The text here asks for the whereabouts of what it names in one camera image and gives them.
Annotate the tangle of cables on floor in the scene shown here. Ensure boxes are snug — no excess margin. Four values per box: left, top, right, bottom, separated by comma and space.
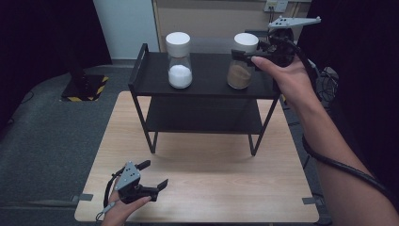
316, 66, 341, 109

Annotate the black two-tier metal shelf rack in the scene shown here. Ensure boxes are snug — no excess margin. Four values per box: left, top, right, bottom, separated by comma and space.
127, 42, 285, 157

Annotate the beige wooden cabinet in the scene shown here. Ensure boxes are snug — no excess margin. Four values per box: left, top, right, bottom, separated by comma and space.
152, 0, 313, 68

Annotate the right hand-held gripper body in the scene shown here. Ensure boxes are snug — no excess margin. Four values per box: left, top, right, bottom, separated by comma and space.
260, 16, 322, 68

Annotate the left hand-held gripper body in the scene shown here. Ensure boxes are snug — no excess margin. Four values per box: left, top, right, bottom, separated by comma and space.
114, 160, 158, 205

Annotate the person's left hand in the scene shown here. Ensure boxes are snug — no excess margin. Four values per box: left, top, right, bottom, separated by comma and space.
100, 190, 152, 226

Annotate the glass jar with white powder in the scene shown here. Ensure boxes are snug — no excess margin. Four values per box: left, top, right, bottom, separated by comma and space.
165, 31, 194, 89

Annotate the person's right hand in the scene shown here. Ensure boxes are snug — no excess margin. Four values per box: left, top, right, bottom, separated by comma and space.
250, 55, 320, 109

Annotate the black stand with striped base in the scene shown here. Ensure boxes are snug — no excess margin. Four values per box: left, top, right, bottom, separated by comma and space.
60, 46, 110, 103

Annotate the dark curtain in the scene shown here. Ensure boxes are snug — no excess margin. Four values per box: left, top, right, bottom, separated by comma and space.
295, 0, 399, 197
0, 0, 113, 140

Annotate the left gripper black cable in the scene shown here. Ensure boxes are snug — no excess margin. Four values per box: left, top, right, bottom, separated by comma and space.
95, 167, 127, 222

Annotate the glass jar with brown powder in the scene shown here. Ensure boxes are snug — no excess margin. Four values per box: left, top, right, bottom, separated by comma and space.
226, 32, 261, 90

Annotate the white wall socket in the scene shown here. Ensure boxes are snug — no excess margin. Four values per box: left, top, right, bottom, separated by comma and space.
263, 0, 289, 14

